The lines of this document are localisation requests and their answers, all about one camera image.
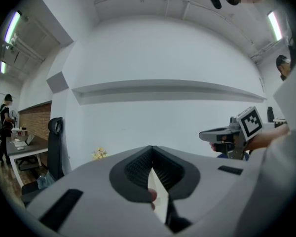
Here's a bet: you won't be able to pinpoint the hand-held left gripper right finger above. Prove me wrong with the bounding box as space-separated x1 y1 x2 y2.
152 145 250 237

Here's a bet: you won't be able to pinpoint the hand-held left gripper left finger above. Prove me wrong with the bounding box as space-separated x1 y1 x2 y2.
26 145 174 237

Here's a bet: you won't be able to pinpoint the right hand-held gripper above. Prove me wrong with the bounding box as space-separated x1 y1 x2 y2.
198 106 265 161

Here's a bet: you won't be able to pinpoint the person's right forearm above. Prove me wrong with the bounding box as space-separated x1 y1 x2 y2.
245 124 292 153

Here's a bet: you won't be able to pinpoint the person's left hand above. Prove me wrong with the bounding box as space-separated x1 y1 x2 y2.
148 188 158 211

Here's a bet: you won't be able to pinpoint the yellow flower bunch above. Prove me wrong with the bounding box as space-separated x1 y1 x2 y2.
91 147 109 161

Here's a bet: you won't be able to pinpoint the teal cloth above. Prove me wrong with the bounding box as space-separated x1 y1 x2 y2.
36 171 55 190

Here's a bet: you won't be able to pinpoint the black office chair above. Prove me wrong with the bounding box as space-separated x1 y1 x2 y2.
21 117 65 205

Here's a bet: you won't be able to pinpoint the grey desk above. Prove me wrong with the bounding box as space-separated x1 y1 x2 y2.
5 134 49 188

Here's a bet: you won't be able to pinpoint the white paper sheets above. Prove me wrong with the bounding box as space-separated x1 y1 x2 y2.
13 140 28 151

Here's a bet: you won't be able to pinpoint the white shelf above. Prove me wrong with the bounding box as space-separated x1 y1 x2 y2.
11 126 29 136

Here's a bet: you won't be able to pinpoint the black standing fan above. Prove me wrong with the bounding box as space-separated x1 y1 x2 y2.
9 109 18 127

